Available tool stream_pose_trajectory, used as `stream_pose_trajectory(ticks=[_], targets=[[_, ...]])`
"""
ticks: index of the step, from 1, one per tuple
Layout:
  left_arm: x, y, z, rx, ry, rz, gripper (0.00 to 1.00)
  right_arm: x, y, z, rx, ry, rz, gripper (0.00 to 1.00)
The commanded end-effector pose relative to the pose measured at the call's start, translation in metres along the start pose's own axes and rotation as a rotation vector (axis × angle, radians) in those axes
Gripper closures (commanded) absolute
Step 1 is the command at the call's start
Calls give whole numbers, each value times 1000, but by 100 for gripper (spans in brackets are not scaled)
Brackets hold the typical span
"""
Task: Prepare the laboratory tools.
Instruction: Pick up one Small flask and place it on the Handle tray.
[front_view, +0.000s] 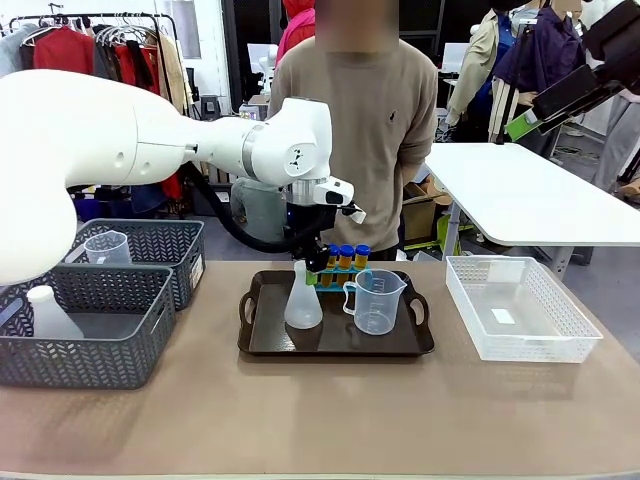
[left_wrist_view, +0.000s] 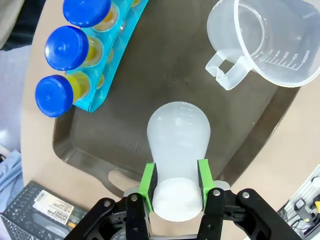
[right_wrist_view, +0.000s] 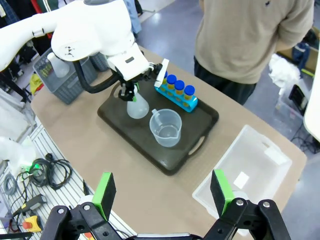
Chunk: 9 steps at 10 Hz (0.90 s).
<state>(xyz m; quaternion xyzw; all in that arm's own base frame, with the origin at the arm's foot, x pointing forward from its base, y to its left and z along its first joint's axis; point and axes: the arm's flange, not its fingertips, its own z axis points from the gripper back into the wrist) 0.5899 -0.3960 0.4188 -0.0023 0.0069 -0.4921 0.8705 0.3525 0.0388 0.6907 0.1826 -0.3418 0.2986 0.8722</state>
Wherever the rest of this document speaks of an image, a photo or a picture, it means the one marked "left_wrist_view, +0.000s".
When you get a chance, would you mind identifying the clear plastic measuring beaker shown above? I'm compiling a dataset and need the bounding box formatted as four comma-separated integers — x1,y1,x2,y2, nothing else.
205,0,320,91

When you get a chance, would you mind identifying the white power strip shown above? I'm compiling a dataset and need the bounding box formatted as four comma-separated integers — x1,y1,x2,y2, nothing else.
277,166,320,240

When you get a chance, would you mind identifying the blue tube rack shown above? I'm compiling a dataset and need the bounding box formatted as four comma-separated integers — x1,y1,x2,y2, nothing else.
65,0,150,114

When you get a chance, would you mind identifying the person in beige sweater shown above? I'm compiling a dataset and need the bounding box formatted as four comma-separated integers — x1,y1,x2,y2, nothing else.
0,0,47,51

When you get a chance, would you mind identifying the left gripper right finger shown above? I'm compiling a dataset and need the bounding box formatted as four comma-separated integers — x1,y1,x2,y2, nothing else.
197,158,306,240

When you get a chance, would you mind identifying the grey basket with label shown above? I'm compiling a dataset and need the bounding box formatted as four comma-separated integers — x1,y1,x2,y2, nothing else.
0,180,90,240

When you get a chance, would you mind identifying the white plastic flask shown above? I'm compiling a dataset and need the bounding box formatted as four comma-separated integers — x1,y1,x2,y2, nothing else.
146,101,212,222

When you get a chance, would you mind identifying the person in light blue shirt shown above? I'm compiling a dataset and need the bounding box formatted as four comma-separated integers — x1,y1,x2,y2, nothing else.
0,149,26,201

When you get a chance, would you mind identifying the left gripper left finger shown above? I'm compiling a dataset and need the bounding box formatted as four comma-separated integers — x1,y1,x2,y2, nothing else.
63,162,159,240

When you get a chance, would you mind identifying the yellow tube with blue cap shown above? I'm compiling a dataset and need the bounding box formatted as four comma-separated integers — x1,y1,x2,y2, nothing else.
34,70,92,119
62,0,120,34
44,25,104,72

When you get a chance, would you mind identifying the black serving tray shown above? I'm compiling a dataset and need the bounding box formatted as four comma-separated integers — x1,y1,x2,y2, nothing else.
51,0,301,201

